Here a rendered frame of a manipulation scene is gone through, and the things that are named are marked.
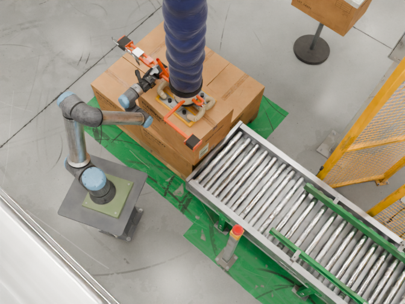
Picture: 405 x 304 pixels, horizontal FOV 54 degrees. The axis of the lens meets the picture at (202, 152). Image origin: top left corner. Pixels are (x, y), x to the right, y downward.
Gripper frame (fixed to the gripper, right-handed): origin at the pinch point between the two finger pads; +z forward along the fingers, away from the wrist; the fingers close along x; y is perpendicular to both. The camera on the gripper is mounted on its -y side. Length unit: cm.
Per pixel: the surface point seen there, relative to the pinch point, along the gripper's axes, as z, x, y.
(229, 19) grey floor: 163, -120, -52
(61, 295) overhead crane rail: -117, 201, 123
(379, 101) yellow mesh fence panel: 40, 49, 134
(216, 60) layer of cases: 74, -66, -2
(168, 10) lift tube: -11, 83, 28
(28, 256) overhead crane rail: -117, 201, 119
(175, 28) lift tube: -11, 74, 32
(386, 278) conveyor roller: 5, -65, 213
